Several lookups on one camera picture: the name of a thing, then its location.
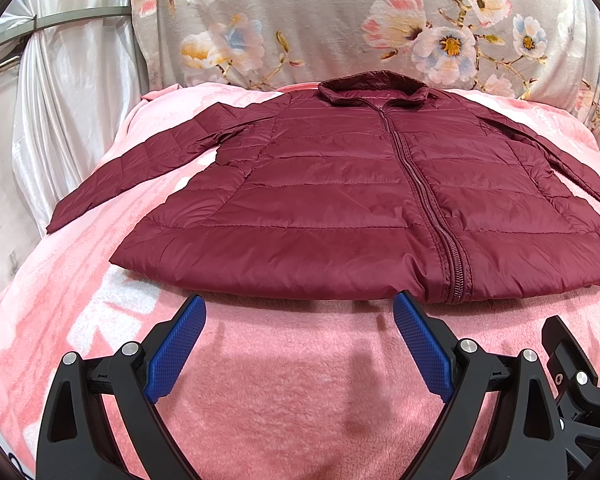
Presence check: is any maroon quilted puffer jacket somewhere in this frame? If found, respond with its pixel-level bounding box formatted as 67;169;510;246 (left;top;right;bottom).
48;72;600;304

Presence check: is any pink fleece blanket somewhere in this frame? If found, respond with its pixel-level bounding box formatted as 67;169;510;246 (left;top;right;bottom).
0;84;600;479

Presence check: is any grey floral duvet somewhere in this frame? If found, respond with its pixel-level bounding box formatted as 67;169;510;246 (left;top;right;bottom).
131;0;600;146

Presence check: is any white satin curtain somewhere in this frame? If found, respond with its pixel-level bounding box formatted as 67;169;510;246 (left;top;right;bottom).
0;0;144;289

